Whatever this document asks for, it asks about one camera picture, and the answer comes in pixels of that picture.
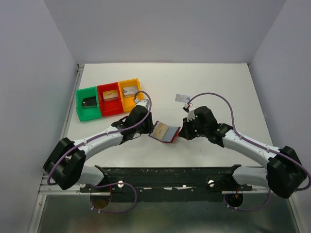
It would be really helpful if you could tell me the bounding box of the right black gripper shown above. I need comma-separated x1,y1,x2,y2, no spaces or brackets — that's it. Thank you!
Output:
178,115,208,140

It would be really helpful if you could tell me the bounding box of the red leather card holder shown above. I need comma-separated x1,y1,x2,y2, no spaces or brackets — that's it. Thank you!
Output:
149,121,181,143

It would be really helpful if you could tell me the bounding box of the white VIP card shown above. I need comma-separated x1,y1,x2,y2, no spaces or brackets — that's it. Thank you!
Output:
175,94,190,103

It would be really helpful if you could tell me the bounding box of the gold VIP card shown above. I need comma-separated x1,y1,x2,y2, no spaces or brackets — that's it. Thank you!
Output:
154,122,170,141

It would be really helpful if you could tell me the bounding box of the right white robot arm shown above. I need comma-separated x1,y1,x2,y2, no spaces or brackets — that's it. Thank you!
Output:
179,104,307,199

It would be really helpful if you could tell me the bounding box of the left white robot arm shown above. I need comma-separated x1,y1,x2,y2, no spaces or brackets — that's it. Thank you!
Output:
43,105,154,192

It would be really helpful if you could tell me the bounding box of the silver card stack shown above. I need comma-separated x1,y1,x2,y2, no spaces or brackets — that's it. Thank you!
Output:
122,86,138,98

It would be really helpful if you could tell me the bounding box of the gold card stack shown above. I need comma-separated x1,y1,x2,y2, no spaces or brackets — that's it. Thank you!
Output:
103,89,119,101

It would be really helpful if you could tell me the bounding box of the black card stack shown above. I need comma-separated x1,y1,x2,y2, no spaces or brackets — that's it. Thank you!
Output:
81,96,97,108

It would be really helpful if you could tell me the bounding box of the red plastic bin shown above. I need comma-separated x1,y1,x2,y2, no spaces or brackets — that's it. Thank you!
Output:
97,83,123,117

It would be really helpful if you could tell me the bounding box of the yellow plastic bin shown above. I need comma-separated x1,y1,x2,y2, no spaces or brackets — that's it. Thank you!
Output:
118,78,141,112

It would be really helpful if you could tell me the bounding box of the green plastic bin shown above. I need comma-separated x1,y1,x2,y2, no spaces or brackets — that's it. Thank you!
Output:
76,86,102,122

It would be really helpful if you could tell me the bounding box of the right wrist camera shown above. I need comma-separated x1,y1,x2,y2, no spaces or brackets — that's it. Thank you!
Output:
183,103,197,122

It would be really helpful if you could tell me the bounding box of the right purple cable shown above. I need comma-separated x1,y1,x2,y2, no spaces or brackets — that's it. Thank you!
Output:
187,92,311,211

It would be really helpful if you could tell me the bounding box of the aluminium frame rail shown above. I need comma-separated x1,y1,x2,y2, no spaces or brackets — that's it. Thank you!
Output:
37,63,85,195

